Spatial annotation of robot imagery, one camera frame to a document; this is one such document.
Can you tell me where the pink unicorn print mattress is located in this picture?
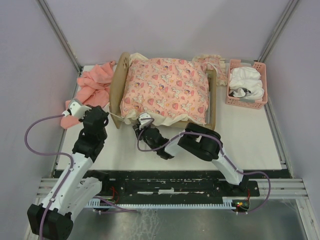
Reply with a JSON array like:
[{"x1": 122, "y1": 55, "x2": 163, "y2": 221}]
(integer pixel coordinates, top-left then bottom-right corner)
[{"x1": 120, "y1": 55, "x2": 210, "y2": 126}]

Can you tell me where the wooden striped pet bed frame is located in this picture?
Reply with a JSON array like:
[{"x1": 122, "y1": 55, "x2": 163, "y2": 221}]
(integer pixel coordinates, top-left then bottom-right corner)
[{"x1": 109, "y1": 52, "x2": 217, "y2": 130}]

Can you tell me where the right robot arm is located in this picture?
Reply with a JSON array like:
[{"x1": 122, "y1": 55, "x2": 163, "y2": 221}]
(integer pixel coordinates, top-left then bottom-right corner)
[{"x1": 132, "y1": 118, "x2": 249, "y2": 196}]

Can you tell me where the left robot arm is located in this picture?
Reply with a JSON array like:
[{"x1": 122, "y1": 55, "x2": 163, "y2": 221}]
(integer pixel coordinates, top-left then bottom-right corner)
[{"x1": 27, "y1": 100, "x2": 111, "y2": 240}]

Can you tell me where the salmon pink cloth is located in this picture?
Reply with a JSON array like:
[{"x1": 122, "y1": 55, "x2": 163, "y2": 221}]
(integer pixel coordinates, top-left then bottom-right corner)
[{"x1": 60, "y1": 60, "x2": 117, "y2": 130}]

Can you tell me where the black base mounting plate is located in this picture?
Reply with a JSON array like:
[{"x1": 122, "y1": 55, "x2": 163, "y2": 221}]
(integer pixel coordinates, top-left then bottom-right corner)
[{"x1": 84, "y1": 170, "x2": 260, "y2": 205}]

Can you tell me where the small pink frilled pillow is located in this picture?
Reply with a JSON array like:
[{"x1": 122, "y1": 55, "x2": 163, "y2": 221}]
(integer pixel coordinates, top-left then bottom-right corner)
[{"x1": 192, "y1": 54, "x2": 228, "y2": 86}]

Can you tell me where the white cloth in basket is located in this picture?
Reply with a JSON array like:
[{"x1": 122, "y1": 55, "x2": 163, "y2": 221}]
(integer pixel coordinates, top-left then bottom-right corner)
[{"x1": 228, "y1": 66, "x2": 265, "y2": 101}]

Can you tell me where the pink plastic basket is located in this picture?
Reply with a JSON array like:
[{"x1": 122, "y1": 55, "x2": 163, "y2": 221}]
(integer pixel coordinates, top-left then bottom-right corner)
[{"x1": 225, "y1": 59, "x2": 268, "y2": 110}]

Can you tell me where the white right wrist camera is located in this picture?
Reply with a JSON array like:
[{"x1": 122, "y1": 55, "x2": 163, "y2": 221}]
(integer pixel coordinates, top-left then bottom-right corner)
[{"x1": 137, "y1": 112, "x2": 155, "y2": 128}]

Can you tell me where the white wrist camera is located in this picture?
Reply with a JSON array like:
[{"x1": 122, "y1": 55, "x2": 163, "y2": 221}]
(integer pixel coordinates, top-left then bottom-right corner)
[
  {"x1": 137, "y1": 112, "x2": 155, "y2": 128},
  {"x1": 62, "y1": 98, "x2": 92, "y2": 120}
]

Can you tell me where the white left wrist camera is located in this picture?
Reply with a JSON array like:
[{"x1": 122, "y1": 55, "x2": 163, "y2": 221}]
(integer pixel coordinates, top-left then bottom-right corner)
[{"x1": 62, "y1": 98, "x2": 92, "y2": 120}]

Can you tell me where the white slotted cable duct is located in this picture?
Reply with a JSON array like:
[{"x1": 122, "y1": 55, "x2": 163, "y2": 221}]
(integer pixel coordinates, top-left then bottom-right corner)
[{"x1": 84, "y1": 196, "x2": 251, "y2": 210}]

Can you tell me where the left aluminium frame post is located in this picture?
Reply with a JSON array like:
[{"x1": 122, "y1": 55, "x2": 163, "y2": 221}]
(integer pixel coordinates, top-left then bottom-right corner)
[{"x1": 36, "y1": 0, "x2": 83, "y2": 73}]

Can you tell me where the aluminium frame post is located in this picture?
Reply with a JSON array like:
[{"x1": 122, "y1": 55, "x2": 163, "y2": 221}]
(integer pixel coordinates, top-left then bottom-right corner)
[
  {"x1": 258, "y1": 0, "x2": 301, "y2": 63},
  {"x1": 36, "y1": 0, "x2": 83, "y2": 73}
]

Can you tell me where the right aluminium frame post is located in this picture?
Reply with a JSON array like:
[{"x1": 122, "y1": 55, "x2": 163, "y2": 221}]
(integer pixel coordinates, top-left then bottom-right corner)
[{"x1": 258, "y1": 0, "x2": 301, "y2": 63}]

